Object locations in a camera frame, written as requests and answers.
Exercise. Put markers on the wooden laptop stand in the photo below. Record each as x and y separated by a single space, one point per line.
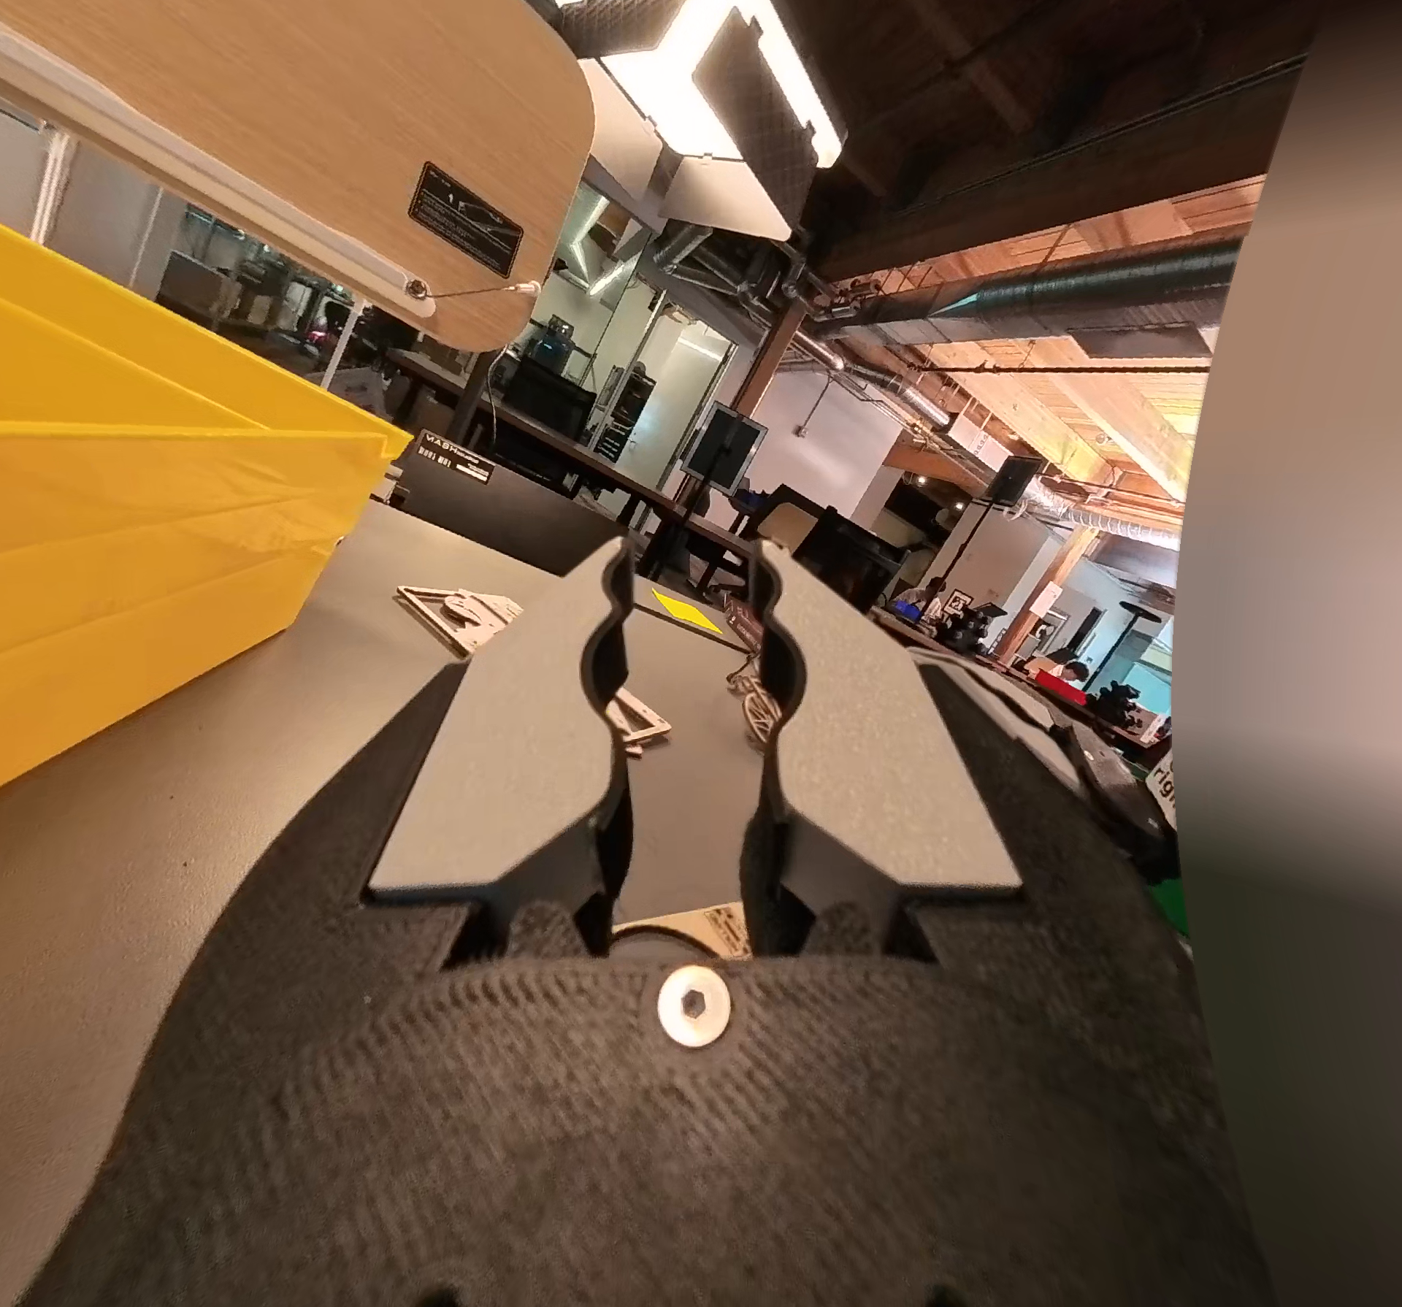
306 69

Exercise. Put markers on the wooden bicycle model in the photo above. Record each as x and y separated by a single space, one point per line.
758 709

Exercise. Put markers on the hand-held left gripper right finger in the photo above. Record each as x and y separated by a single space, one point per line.
888 770

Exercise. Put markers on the flat black box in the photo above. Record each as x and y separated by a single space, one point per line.
493 508

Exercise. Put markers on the yellow plastic bin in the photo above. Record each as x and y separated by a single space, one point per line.
165 529

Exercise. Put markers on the softbox light panel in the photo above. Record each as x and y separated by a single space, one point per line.
757 69

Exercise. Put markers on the black speaker on stand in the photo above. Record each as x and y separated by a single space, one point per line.
1016 481

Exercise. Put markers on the long black table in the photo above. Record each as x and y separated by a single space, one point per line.
570 458

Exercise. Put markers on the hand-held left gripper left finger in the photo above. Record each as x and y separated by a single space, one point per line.
516 770

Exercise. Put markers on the tablet on floor stand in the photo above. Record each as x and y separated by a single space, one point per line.
725 441

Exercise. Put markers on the wooden sheet with printed label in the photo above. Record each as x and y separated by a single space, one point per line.
466 615

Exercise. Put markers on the yellow sticky note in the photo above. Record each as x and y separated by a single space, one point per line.
687 612

